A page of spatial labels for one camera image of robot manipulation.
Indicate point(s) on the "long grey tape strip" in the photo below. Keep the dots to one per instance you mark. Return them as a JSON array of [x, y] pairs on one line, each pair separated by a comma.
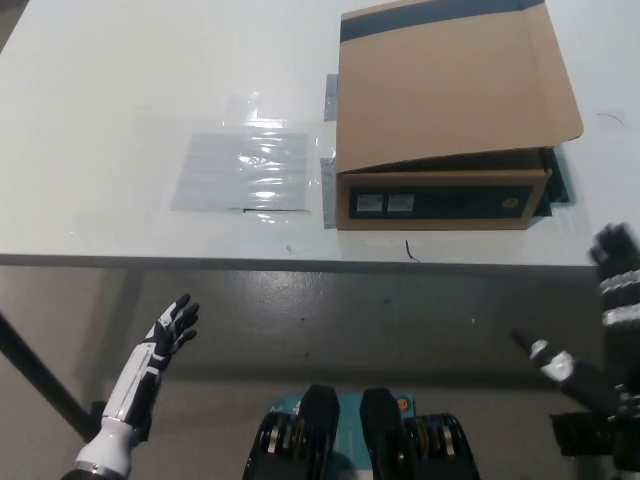
[[328, 195]]

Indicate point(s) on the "clear plastic sleeve with paper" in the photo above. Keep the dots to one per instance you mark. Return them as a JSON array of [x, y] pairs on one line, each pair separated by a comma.
[[240, 170]]

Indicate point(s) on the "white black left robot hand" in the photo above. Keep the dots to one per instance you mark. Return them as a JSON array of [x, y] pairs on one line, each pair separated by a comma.
[[150, 357]]

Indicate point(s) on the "short grey tape strip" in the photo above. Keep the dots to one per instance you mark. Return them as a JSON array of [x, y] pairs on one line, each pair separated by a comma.
[[331, 97]]

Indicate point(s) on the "black diagonal table leg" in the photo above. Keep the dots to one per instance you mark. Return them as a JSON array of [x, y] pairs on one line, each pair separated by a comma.
[[45, 375]]

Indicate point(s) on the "brown cardboard storage box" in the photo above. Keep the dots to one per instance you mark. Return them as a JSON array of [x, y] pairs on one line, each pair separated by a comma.
[[440, 100]]

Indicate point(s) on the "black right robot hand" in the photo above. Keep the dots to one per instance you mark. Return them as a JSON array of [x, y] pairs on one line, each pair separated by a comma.
[[617, 295]]

